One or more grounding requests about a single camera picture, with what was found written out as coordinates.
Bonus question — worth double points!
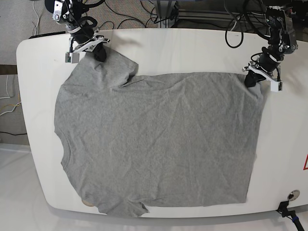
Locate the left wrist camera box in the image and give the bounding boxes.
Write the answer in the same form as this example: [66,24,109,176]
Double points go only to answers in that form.
[270,81,282,92]

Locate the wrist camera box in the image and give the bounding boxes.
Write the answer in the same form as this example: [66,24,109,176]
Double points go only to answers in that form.
[65,52,79,64]
[270,81,282,92]

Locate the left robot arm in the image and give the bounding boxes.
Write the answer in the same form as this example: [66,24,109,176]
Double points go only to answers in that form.
[180,0,298,88]

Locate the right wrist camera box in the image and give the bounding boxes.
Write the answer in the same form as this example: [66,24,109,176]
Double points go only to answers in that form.
[65,52,79,64]

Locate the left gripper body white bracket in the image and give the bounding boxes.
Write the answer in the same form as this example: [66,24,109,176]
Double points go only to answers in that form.
[243,61,281,82]

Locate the beige table grommet left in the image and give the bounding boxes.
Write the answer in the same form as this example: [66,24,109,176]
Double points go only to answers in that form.
[82,200,94,207]

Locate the silver table grommet right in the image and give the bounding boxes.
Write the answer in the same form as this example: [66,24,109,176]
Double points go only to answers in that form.
[287,190,300,201]

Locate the black clamp with cable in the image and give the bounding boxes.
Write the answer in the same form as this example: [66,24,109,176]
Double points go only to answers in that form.
[276,201,304,231]

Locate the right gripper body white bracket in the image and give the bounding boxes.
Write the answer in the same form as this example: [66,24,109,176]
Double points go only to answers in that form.
[69,33,110,53]

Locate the aluminium frame post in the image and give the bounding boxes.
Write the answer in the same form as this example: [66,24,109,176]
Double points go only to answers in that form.
[153,0,178,28]

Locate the grey t-shirt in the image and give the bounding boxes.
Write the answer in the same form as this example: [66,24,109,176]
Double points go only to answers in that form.
[54,50,264,217]

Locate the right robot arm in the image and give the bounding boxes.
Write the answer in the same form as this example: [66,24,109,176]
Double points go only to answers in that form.
[45,0,147,64]

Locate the white cable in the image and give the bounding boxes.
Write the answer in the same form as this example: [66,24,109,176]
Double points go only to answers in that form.
[31,0,41,36]

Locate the red warning triangle sticker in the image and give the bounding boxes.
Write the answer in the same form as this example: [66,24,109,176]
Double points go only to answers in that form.
[303,155,308,170]

